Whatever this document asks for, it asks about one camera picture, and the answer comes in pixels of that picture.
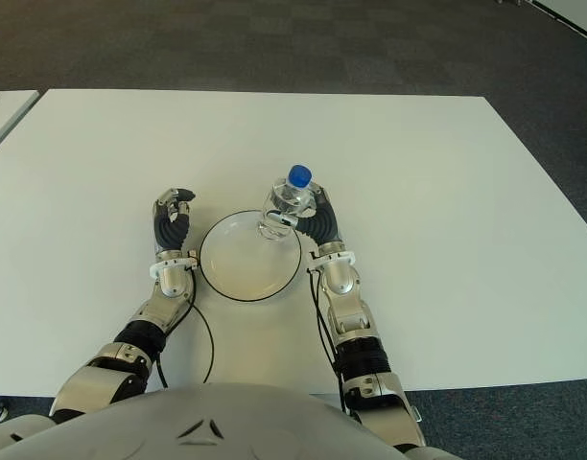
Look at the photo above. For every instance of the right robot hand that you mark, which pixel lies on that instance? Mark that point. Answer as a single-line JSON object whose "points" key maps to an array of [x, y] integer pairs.
{"points": [[322, 225]]}

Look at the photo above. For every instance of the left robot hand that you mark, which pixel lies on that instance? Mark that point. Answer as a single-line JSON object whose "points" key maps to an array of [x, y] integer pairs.
{"points": [[171, 230]]}

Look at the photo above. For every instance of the clear water bottle blue cap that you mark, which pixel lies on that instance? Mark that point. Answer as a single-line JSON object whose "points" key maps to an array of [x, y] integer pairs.
{"points": [[284, 206]]}

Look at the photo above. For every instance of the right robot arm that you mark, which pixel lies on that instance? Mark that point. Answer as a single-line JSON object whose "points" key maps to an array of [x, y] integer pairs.
{"points": [[356, 326]]}

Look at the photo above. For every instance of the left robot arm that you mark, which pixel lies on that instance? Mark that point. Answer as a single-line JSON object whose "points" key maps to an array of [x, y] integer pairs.
{"points": [[171, 285]]}

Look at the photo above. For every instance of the white plate black rim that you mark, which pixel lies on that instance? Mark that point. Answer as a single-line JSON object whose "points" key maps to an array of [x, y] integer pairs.
{"points": [[241, 268]]}

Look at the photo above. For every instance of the grey robot torso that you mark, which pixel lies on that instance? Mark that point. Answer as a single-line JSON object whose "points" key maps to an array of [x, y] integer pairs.
{"points": [[202, 421]]}

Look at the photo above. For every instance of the white side table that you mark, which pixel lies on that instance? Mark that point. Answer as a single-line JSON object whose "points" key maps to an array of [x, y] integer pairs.
{"points": [[9, 117]]}

